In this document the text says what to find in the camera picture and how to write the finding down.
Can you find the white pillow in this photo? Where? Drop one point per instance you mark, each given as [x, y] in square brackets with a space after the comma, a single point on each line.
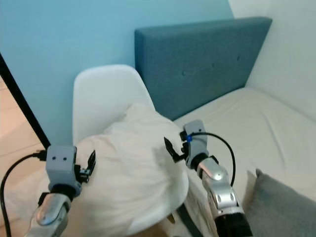
[128, 163]

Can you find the white plastic chair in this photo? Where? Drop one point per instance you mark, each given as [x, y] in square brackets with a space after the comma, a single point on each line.
[103, 91]

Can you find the blue upholstered headboard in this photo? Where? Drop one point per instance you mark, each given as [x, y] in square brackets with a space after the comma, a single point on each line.
[197, 61]

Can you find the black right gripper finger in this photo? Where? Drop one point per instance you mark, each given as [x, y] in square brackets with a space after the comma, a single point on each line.
[172, 149]
[183, 135]

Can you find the grey cushion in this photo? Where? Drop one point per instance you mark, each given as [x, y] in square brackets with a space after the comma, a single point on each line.
[281, 207]

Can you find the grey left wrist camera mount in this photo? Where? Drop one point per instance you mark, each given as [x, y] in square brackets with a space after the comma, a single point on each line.
[61, 163]

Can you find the cream bed mattress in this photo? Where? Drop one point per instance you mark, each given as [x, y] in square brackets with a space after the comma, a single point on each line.
[266, 123]

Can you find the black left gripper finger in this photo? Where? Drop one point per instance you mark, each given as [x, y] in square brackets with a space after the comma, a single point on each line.
[92, 162]

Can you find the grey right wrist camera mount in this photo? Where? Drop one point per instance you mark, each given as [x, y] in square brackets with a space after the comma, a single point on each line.
[196, 140]

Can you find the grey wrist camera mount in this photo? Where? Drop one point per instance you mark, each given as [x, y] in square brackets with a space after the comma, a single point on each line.
[196, 140]
[61, 163]

